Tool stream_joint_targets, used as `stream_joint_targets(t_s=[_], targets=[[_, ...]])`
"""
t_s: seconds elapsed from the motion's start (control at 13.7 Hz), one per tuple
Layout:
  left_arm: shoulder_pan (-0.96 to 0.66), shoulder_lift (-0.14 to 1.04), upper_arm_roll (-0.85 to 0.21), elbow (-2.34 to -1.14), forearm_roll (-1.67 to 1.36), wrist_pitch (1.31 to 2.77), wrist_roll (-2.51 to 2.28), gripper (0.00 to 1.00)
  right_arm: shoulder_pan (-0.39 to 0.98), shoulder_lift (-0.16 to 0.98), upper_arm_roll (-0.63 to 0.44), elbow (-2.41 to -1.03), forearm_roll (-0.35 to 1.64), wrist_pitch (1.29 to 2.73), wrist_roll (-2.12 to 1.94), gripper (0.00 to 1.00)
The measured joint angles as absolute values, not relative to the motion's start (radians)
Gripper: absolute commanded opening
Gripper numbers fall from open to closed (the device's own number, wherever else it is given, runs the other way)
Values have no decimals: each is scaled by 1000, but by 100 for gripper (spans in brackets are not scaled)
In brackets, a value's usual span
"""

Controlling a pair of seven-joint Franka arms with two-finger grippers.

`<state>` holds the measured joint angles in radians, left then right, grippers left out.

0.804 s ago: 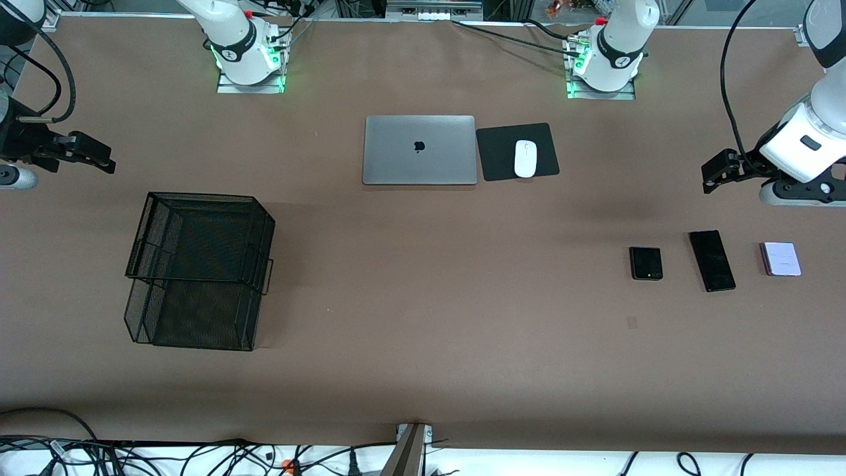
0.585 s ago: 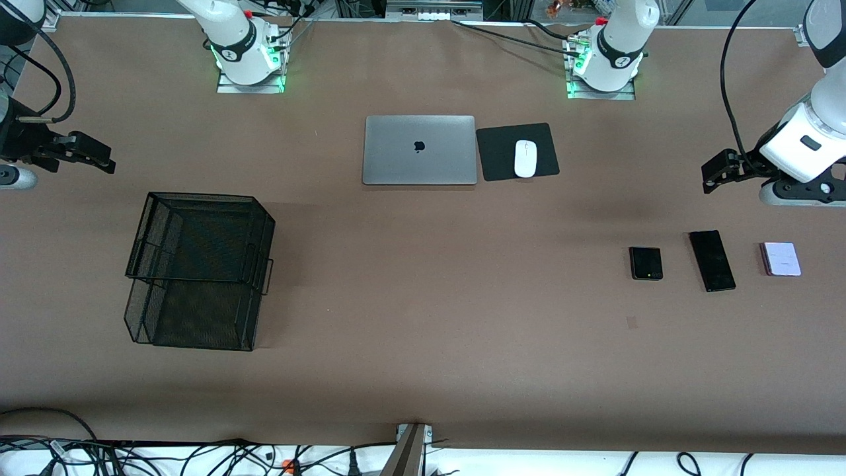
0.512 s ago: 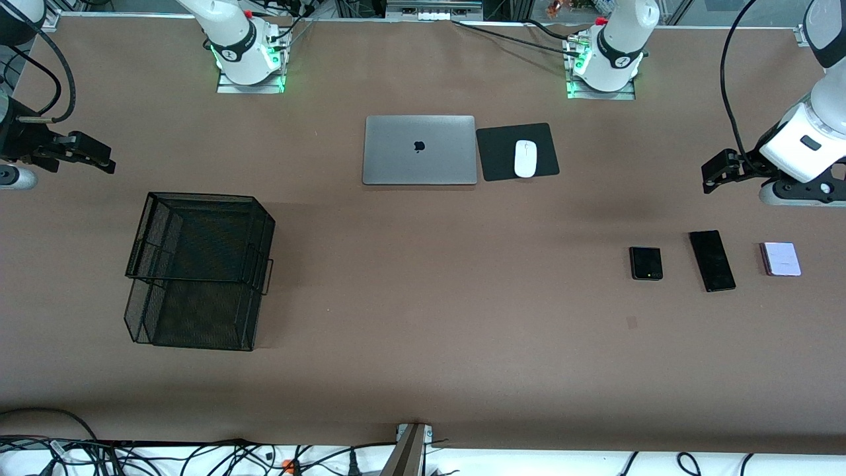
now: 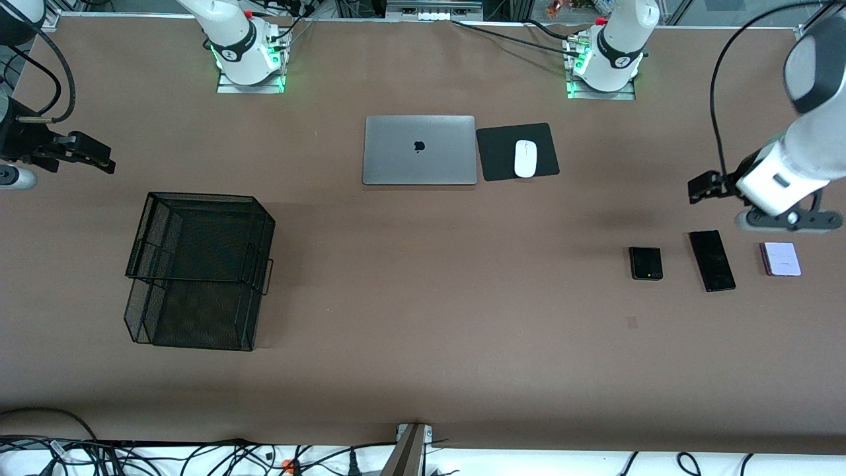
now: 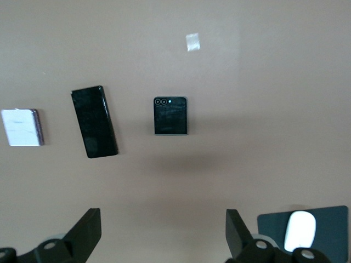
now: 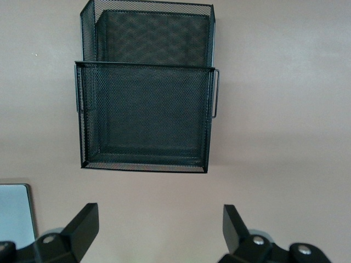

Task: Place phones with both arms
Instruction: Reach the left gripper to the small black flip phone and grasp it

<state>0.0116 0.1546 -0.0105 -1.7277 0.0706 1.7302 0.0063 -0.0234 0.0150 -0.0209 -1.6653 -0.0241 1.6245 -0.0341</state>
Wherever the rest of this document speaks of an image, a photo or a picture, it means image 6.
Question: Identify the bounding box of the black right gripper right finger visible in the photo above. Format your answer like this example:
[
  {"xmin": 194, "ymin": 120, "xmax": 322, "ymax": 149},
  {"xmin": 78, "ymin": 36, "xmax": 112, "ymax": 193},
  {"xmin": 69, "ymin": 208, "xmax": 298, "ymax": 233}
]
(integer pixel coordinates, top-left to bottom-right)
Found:
[{"xmin": 219, "ymin": 204, "xmax": 331, "ymax": 263}]

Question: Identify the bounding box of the black wire mesh desk organizer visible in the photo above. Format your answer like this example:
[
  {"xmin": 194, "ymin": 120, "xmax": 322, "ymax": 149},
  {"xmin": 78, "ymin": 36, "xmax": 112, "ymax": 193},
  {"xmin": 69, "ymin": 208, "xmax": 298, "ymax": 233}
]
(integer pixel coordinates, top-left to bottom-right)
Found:
[{"xmin": 73, "ymin": 0, "xmax": 220, "ymax": 175}]

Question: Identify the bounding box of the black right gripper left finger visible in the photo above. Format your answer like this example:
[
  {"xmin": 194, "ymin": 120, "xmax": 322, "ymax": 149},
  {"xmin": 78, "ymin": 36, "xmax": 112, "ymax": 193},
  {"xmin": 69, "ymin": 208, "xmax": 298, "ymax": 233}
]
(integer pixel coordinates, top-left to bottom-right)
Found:
[{"xmin": 0, "ymin": 202, "xmax": 99, "ymax": 263}]

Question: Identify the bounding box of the large black smartphone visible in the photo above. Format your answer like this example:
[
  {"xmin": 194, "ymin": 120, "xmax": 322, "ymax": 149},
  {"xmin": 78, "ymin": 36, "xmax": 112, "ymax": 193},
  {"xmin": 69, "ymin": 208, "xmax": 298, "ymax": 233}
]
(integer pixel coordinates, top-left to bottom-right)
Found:
[{"xmin": 0, "ymin": 183, "xmax": 38, "ymax": 243}]

